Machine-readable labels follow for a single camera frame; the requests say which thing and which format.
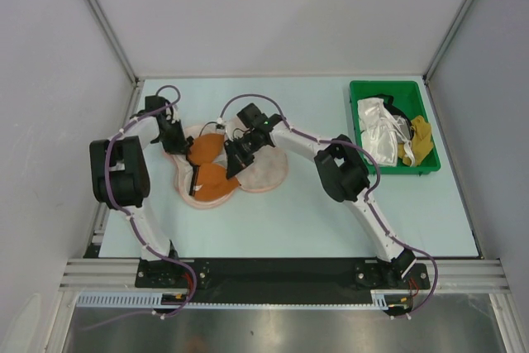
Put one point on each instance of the aluminium frame post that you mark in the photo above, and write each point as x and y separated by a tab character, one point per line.
462	12
110	36

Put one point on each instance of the white slotted cable duct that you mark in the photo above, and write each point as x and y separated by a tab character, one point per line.
169	302

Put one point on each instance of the aluminium front frame rail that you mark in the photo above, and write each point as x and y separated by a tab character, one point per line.
454	275

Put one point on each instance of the white satin bra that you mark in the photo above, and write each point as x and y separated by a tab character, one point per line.
379	131

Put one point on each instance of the grey black bra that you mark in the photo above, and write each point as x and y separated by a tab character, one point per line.
402	119

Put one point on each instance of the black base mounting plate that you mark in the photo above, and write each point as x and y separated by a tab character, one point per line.
287	280

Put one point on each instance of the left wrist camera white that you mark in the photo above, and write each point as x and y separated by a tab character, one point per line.
172	115

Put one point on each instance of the right aluminium frame post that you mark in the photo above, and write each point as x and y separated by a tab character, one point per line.
462	12

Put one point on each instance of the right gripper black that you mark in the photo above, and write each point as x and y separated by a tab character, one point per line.
236	160

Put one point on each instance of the pink floral mesh laundry bag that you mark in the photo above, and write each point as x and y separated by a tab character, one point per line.
200	177

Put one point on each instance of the left aluminium frame post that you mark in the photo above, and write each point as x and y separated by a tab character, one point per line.
110	36

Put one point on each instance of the mustard yellow garment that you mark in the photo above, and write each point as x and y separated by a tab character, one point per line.
413	152

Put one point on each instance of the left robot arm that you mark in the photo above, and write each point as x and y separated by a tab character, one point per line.
121	180

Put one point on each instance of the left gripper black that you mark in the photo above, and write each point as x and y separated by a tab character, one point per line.
181	145

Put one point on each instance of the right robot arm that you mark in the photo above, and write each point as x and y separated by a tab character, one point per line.
342	172

